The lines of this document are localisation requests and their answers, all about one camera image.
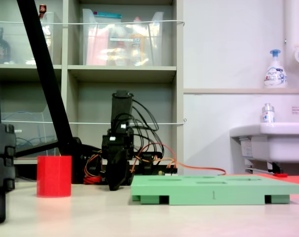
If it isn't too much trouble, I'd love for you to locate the orange spray bottle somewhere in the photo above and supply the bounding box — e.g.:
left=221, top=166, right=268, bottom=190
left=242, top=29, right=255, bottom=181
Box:
left=128, top=16, right=147, bottom=66

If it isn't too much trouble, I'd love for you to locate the orange wire loop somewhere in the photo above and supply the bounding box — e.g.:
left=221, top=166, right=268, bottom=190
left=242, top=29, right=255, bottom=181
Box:
left=131, top=143, right=227, bottom=177

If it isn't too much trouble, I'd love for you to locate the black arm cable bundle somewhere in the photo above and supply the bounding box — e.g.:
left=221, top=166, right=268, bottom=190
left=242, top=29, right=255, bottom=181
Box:
left=128, top=98, right=160, bottom=156

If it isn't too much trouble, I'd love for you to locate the thin black tripod strut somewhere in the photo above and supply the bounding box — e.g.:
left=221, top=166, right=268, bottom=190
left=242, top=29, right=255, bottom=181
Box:
left=14, top=140, right=60, bottom=158

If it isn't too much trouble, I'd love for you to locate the green shape sorter board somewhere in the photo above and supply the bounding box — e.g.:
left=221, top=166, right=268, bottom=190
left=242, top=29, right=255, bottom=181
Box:
left=130, top=174, right=299, bottom=206

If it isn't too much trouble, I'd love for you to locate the clear bin with cables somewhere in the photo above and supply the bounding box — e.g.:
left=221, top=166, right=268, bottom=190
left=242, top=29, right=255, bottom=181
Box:
left=0, top=112, right=60, bottom=160

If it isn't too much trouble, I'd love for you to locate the large orange flat board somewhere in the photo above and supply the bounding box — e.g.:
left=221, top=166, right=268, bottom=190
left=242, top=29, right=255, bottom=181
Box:
left=224, top=173, right=276, bottom=177

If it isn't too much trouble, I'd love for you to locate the small circuit board green terminal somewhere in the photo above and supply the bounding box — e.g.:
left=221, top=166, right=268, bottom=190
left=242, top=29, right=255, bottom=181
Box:
left=158, top=164, right=179, bottom=177

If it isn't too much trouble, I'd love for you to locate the small clear sanitizer bottle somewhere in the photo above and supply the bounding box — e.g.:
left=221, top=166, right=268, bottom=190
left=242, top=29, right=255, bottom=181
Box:
left=260, top=103, right=276, bottom=123

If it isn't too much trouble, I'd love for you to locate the red octagonal pillar block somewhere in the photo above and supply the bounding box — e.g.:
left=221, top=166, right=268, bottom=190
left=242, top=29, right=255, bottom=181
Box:
left=36, top=155, right=73, bottom=198

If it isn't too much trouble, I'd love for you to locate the beige shelf unit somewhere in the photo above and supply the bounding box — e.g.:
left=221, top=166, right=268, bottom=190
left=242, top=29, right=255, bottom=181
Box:
left=0, top=0, right=185, bottom=183

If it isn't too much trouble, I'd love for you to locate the clear narrow storage bin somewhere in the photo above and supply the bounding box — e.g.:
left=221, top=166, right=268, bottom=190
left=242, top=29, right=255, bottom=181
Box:
left=40, top=11, right=57, bottom=65

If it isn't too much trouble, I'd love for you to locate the white foam soap bottle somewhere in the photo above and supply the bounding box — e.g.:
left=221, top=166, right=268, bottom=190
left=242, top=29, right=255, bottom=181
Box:
left=263, top=49, right=289, bottom=89

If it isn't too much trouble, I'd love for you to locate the white sink basin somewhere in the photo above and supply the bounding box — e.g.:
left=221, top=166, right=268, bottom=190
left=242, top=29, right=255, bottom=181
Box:
left=229, top=122, right=299, bottom=174

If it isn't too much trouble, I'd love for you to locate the dark round bottle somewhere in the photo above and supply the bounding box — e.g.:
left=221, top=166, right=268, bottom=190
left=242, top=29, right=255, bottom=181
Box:
left=0, top=27, right=12, bottom=65

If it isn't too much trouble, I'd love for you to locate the black pointed gripper jaw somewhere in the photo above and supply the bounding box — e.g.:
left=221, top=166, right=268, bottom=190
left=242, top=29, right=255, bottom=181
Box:
left=106, top=157, right=129, bottom=192

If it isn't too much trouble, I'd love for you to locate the notched black tripod leg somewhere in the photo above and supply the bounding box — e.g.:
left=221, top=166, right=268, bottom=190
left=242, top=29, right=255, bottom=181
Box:
left=0, top=0, right=17, bottom=225

